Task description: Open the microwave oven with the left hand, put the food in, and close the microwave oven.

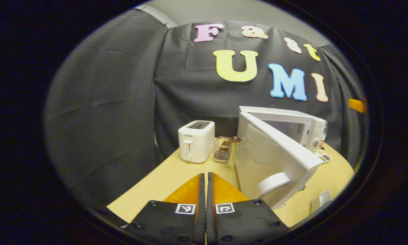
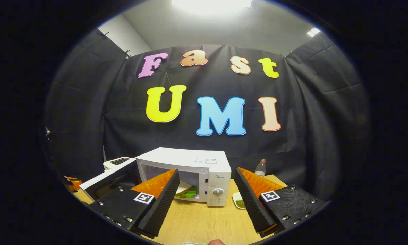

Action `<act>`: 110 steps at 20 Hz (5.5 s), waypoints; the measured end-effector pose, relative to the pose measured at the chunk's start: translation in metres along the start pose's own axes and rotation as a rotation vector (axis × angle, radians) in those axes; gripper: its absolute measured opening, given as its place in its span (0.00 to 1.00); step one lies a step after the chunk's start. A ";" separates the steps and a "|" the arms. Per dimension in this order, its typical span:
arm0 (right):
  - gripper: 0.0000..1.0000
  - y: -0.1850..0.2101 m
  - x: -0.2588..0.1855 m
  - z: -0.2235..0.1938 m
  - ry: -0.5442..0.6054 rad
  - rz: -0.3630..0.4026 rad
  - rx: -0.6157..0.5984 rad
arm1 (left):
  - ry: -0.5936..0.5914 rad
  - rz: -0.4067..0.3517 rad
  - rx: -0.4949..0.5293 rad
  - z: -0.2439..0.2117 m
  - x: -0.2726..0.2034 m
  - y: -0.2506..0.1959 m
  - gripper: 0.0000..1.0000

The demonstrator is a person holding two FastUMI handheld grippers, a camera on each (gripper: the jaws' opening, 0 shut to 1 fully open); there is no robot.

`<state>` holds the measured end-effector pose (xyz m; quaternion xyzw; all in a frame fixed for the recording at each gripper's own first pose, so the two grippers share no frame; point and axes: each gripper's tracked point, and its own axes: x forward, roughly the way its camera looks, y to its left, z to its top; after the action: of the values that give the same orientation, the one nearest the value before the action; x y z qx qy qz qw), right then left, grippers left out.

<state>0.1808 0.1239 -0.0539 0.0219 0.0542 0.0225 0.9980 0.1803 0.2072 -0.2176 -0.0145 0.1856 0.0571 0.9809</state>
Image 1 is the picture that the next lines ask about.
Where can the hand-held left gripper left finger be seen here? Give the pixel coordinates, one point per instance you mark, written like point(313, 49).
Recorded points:
point(200, 217)

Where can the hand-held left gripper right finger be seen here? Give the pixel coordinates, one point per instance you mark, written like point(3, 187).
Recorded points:
point(210, 217)

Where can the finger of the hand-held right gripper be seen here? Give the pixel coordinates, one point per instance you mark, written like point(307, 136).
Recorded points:
point(357, 105)

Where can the white microwave oven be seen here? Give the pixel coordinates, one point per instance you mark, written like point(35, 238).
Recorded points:
point(278, 160)

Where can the white food tray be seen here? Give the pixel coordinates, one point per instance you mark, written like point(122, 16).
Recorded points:
point(318, 204)

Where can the clear plastic water bottle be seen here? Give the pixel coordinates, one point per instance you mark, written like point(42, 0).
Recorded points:
point(324, 136)

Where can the white divided plate with beans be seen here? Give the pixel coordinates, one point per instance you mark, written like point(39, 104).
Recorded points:
point(323, 157)

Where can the white toaster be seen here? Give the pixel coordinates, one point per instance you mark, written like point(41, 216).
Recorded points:
point(195, 143)

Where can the black backdrop cloth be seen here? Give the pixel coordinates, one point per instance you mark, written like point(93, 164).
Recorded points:
point(105, 119)

